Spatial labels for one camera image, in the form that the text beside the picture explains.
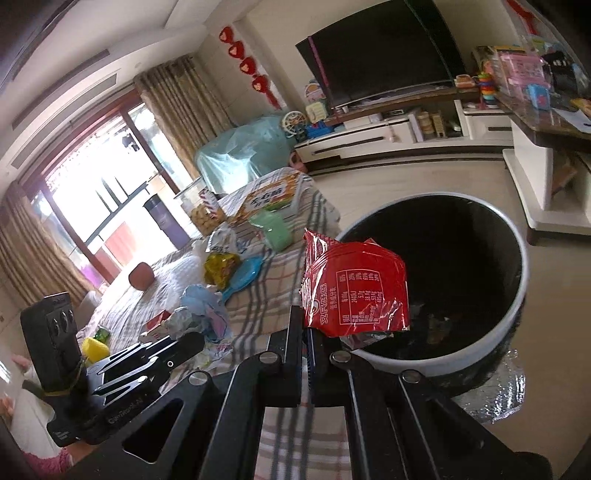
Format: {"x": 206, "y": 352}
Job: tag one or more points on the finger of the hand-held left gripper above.
{"x": 134, "y": 385}
{"x": 180, "y": 346}

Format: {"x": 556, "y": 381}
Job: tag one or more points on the snack jar with striped label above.
{"x": 207, "y": 214}

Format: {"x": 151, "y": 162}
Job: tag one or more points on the red and white small box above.
{"x": 154, "y": 327}

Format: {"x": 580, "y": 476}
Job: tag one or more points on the purple tall container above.
{"x": 166, "y": 221}

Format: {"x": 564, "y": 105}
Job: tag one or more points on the red framed glass door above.
{"x": 92, "y": 184}

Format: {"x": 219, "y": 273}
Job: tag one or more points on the yellow snack wrapper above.
{"x": 221, "y": 270}

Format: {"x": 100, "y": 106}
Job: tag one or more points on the black television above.
{"x": 383, "y": 50}

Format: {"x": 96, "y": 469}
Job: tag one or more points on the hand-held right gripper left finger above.
{"x": 294, "y": 350}

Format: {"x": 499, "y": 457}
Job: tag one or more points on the light blue plastic cover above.
{"x": 240, "y": 152}

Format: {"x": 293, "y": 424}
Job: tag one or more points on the pink toy can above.
{"x": 296, "y": 162}

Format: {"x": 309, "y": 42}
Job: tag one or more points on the black box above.
{"x": 558, "y": 71}

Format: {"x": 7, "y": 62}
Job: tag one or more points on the marble top coffee table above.
{"x": 540, "y": 152}

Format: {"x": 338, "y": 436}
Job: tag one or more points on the green plastic container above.
{"x": 274, "y": 230}

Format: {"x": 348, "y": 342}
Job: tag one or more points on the white paper sheet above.
{"x": 579, "y": 119}

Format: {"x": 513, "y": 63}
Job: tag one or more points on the red knot decoration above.
{"x": 521, "y": 14}

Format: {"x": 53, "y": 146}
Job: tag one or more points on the brown round cushion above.
{"x": 141, "y": 276}

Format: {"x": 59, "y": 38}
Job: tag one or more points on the person's left forearm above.
{"x": 46, "y": 466}

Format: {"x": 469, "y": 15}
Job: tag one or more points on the black bin with white rim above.
{"x": 452, "y": 258}

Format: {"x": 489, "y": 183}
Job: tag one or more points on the small toy phone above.
{"x": 464, "y": 81}

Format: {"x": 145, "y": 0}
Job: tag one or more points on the small white fan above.
{"x": 293, "y": 125}

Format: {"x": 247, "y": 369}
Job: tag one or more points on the shiny plastic sheet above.
{"x": 498, "y": 392}

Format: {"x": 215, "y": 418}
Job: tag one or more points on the crumpled light blue bag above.
{"x": 207, "y": 309}

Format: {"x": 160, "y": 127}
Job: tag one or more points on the white toy telephone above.
{"x": 316, "y": 113}

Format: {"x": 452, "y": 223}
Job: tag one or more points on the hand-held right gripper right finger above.
{"x": 316, "y": 369}

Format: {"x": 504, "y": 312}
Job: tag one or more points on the plaid tablecloth table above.
{"x": 272, "y": 286}

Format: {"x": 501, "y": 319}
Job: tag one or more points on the orange printed box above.
{"x": 268, "y": 196}

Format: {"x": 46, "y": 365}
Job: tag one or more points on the blue plastic wrapper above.
{"x": 242, "y": 279}

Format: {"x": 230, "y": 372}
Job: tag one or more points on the pink toy box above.
{"x": 524, "y": 71}

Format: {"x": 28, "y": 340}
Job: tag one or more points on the red snack packet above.
{"x": 360, "y": 286}

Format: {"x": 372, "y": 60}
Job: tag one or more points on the beige patterned curtain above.
{"x": 37, "y": 249}
{"x": 184, "y": 115}

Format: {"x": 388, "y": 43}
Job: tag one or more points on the white television cabinet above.
{"x": 360, "y": 138}

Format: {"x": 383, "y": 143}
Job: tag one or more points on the yellow plastic item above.
{"x": 94, "y": 350}

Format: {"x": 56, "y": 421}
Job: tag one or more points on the blue toy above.
{"x": 538, "y": 97}

